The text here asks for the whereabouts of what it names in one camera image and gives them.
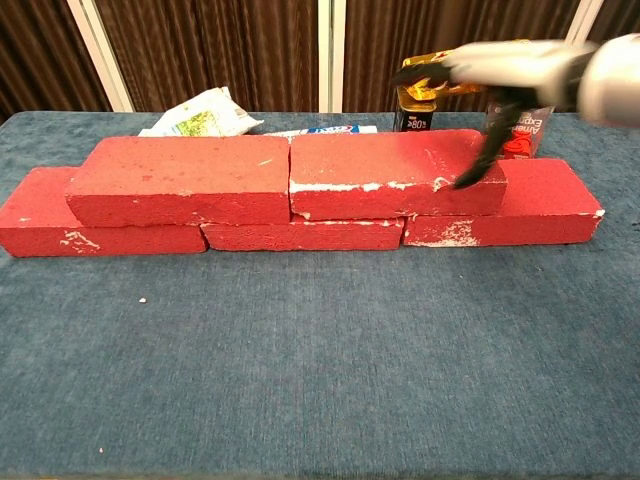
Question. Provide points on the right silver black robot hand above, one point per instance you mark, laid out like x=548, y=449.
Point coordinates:
x=520, y=65

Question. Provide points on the red foam brick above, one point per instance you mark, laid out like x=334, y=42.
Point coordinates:
x=550, y=200
x=375, y=165
x=185, y=170
x=30, y=220
x=300, y=237

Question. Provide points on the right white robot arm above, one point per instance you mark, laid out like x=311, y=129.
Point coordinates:
x=615, y=80

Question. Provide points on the clear box of red capsules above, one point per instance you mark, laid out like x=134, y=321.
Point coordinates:
x=532, y=130

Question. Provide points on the gold biscuit pack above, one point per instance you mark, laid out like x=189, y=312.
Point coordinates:
x=425, y=94

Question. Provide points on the brown pleated partition panel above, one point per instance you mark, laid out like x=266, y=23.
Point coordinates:
x=35, y=50
x=210, y=50
x=380, y=40
x=625, y=15

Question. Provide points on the dark tin can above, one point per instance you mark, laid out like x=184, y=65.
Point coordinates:
x=412, y=120

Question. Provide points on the blue white toothpaste tube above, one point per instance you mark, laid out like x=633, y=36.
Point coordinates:
x=330, y=130

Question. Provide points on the white green snack bag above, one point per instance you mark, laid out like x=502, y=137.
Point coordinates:
x=200, y=117

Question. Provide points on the blue table cloth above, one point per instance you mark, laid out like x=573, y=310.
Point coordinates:
x=300, y=375

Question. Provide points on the white partition post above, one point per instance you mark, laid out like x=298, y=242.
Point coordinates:
x=582, y=20
x=331, y=50
x=100, y=55

